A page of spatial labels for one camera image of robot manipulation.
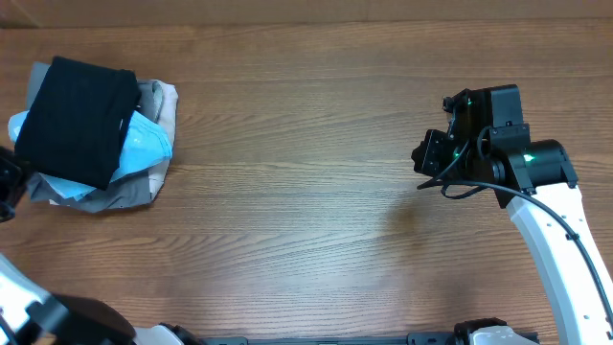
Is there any black t-shirt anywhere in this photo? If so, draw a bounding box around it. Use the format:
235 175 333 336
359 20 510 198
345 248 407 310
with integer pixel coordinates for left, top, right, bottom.
14 57 141 190

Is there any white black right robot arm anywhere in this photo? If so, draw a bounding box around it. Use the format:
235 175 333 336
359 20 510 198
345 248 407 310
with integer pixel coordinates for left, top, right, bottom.
411 84 612 344

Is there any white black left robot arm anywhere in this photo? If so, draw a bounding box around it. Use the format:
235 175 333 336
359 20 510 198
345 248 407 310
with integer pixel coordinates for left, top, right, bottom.
1 257 201 345

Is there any grey folded garment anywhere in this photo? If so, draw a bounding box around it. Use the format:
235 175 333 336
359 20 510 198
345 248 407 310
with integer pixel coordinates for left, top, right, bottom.
27 80 162 213

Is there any light blue folded shirt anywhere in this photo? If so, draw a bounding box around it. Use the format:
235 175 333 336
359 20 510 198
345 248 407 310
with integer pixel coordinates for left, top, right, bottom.
7 109 173 201

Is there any white pink folded garment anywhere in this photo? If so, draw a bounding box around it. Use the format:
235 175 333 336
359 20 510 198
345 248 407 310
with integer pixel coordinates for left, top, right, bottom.
148 80 178 201

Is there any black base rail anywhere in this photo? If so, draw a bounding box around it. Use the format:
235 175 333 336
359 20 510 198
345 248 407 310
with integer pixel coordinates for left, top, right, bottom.
199 332 469 345

